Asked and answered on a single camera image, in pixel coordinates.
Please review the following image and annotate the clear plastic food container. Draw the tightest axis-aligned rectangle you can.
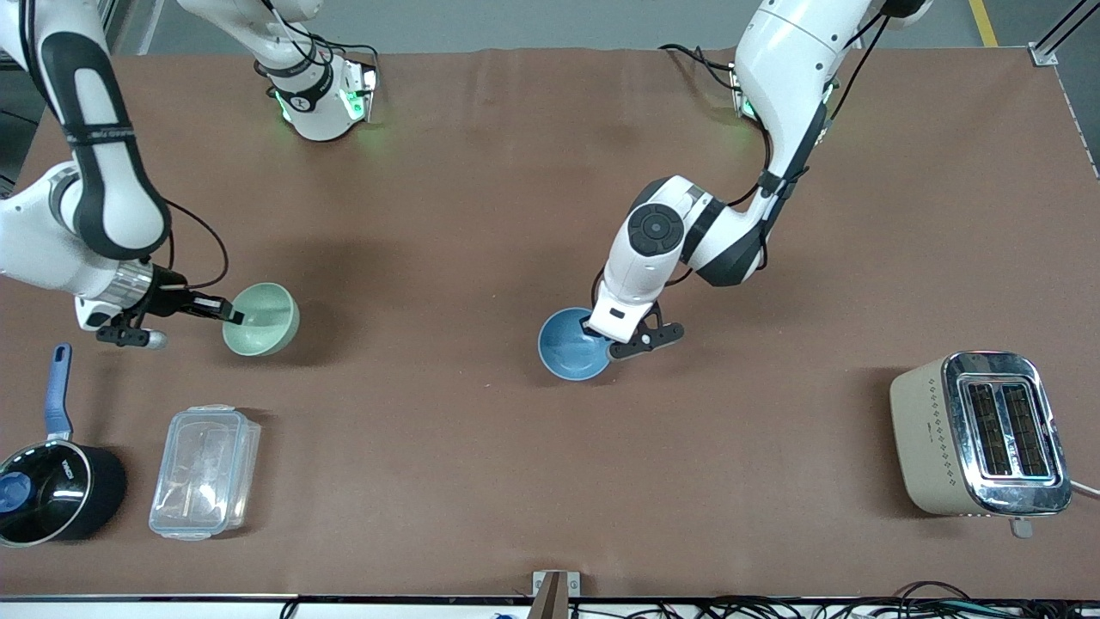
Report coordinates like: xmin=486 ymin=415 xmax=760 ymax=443
xmin=149 ymin=404 xmax=262 ymax=542

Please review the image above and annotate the blue bowl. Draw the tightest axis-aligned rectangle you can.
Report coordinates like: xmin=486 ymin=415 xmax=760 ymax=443
xmin=538 ymin=307 xmax=616 ymax=383

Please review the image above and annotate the aluminium frame profile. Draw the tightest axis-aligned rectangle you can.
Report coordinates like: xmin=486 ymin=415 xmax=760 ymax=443
xmin=1027 ymin=0 xmax=1100 ymax=181

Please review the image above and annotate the metal table edge bracket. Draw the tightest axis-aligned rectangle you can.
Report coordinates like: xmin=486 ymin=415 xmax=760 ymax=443
xmin=531 ymin=570 xmax=582 ymax=619

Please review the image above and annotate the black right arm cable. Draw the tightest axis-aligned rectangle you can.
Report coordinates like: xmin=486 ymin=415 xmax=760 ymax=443
xmin=162 ymin=199 xmax=230 ymax=291

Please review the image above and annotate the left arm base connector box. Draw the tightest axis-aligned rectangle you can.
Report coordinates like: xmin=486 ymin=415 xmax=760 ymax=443
xmin=730 ymin=62 xmax=761 ymax=120

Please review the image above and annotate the brown table mat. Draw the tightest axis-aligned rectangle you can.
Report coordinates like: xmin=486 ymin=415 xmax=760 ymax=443
xmin=0 ymin=46 xmax=1100 ymax=600

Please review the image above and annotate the black right base cable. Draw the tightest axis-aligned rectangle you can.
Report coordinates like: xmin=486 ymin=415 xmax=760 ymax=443
xmin=305 ymin=33 xmax=381 ymax=70

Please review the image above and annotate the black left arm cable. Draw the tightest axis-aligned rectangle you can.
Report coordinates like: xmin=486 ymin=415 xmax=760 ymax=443
xmin=593 ymin=0 xmax=899 ymax=297

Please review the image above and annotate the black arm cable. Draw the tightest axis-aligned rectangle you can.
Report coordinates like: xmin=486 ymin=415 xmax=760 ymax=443
xmin=162 ymin=199 xmax=230 ymax=291
xmin=593 ymin=0 xmax=899 ymax=297

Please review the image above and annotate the green bowl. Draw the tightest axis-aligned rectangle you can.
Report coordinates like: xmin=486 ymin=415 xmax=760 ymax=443
xmin=222 ymin=282 xmax=302 ymax=359

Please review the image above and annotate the black saucepan with blue handle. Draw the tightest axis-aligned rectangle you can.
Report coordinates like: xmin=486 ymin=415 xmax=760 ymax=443
xmin=0 ymin=343 xmax=129 ymax=548

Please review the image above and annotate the black base cable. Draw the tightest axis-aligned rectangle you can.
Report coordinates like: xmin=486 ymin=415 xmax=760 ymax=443
xmin=658 ymin=42 xmax=742 ymax=92
xmin=305 ymin=33 xmax=381 ymax=70

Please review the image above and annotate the beige chrome toaster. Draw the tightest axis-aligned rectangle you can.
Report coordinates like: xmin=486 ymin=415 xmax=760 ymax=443
xmin=889 ymin=351 xmax=1074 ymax=540

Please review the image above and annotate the glass lid with blue knob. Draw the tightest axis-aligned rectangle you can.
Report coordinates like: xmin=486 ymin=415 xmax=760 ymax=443
xmin=0 ymin=441 xmax=92 ymax=547

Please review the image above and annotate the black left base cable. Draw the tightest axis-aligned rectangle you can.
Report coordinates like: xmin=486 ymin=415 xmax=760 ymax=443
xmin=658 ymin=42 xmax=742 ymax=92

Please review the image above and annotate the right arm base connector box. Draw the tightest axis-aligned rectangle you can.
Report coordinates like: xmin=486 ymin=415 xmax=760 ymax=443
xmin=341 ymin=62 xmax=380 ymax=124

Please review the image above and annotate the black floor cable bundle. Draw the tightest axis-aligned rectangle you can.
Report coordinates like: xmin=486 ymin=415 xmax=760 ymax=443
xmin=567 ymin=581 xmax=1100 ymax=619

